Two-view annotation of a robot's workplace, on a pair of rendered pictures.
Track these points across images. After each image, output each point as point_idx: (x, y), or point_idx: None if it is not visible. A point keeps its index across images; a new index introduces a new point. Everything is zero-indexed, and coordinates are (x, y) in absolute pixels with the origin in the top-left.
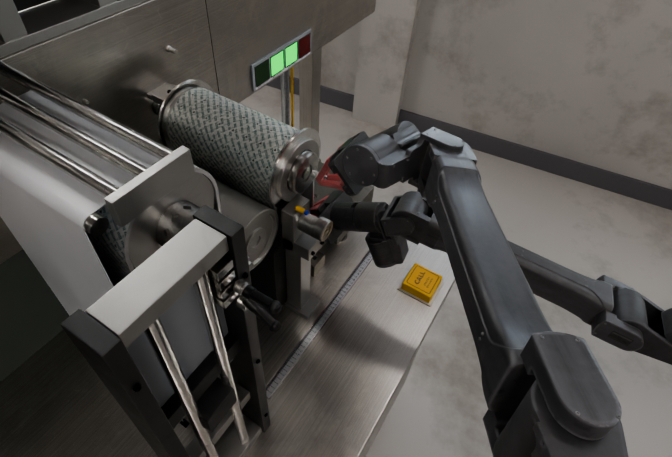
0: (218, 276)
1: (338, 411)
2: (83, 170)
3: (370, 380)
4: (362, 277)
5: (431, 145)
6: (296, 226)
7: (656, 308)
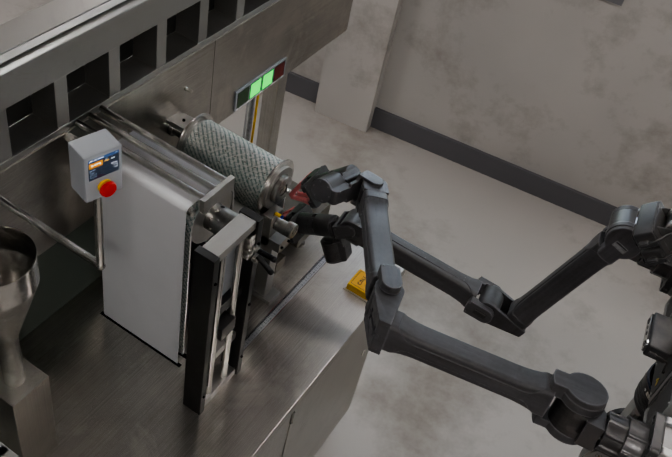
0: (249, 240)
1: (290, 366)
2: (185, 184)
3: (315, 349)
4: (315, 277)
5: (364, 182)
6: (272, 226)
7: (510, 299)
